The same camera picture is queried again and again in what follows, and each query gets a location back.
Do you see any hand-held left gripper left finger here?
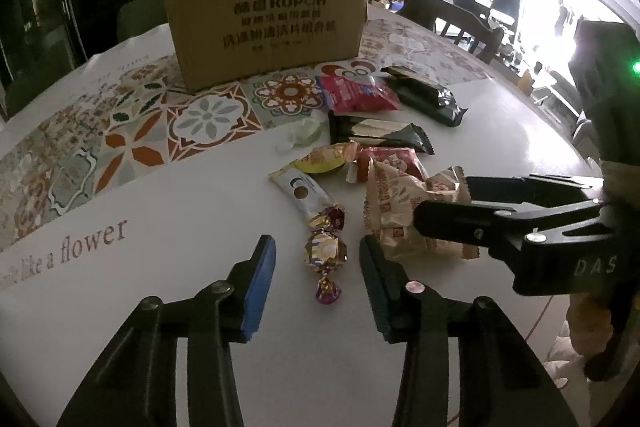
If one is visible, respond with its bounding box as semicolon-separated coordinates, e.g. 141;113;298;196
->
55;234;277;427

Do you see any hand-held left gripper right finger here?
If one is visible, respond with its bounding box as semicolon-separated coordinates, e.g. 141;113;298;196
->
359;236;568;427

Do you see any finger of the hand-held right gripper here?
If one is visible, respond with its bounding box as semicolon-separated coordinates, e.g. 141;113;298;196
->
414;199;601;252
462;174;606;209

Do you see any large beige snack packet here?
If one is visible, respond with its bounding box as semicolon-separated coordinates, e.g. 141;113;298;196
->
364;158;482;262

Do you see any gold foil candy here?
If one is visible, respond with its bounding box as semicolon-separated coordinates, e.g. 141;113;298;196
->
304;229;349;269
306;203;347;233

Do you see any brown cardboard box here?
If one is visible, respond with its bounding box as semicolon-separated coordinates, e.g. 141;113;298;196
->
160;0;376;94

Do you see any person's right hand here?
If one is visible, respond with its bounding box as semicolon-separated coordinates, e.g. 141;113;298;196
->
567;289;613;358

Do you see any small beige snack packet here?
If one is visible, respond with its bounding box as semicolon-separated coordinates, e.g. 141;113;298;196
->
424;166;472;204

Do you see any purple foil wrapped candy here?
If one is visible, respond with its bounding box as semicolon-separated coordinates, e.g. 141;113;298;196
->
314;273;344;306

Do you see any small red snack packet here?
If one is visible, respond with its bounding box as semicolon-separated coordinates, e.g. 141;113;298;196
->
347;146;432;184

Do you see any white stick sachet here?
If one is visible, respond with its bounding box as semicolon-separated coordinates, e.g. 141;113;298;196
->
268;166;347;228

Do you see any black wafer packet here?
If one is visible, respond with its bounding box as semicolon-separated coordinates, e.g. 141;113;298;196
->
327;111;437;156

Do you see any black glossy snack packet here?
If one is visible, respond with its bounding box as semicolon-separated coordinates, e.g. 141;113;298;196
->
392;79;470;128
380;65;441;90

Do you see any yellow candy packet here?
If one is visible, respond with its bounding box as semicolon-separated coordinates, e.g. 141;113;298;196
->
292;142;361;176

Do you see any red pink snack packet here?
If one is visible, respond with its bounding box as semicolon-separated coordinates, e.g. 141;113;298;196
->
315;73;404;116

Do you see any crumpled white wrapper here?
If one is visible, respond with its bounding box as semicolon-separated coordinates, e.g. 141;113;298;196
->
274;108;327;154

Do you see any dark wooden chair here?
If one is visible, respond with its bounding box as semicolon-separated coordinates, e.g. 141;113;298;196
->
400;0;507;64

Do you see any floral patterned table mat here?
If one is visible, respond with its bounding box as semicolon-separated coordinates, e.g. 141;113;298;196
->
0;14;496;253

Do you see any dark green chair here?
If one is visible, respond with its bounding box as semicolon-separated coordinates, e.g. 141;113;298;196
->
116;0;171;44

